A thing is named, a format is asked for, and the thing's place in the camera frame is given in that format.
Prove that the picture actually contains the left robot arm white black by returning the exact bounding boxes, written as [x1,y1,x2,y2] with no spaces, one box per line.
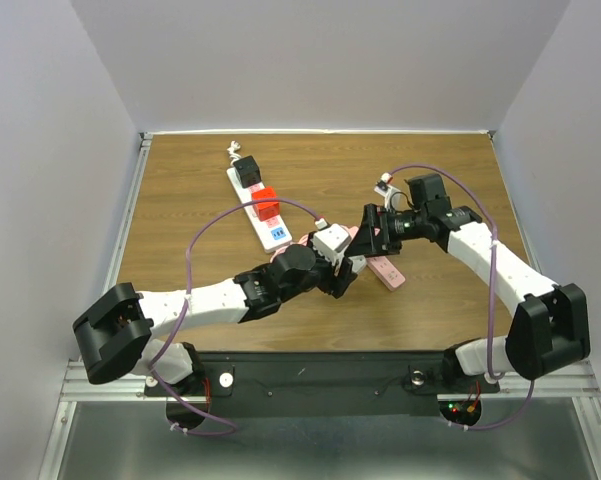
[72,244,366,394]

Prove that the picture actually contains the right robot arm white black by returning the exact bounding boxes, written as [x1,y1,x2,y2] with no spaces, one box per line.
[346,170,591,390]

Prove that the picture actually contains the pink power strip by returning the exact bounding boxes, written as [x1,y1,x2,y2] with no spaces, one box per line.
[354,256,406,291]

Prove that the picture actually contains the white multicolour power strip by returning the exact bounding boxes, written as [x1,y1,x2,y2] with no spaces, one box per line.
[226,167,295,253]

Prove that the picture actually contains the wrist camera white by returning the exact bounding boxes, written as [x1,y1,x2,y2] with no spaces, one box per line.
[374,172,403,210]
[311,224,352,266]

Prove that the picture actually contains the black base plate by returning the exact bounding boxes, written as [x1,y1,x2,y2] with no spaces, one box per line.
[173,351,499,419]

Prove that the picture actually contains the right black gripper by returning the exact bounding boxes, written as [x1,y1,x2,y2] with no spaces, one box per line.
[343,203,427,257]

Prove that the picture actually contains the white plug adapter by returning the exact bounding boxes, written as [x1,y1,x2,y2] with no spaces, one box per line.
[349,255,367,275]

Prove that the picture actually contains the black cube socket plug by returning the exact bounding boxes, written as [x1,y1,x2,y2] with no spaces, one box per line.
[233,156,262,189]

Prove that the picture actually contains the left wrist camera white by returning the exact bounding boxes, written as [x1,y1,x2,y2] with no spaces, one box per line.
[311,224,352,266]

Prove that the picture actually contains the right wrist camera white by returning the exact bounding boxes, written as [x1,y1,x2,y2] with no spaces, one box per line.
[374,172,403,210]

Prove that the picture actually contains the aluminium frame rail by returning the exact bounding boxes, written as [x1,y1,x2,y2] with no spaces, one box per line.
[60,360,601,402]

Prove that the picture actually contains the red cube socket plug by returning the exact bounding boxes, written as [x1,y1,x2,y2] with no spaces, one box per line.
[251,187,280,222]

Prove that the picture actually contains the pink cable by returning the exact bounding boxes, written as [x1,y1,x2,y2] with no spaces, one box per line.
[294,227,359,249]

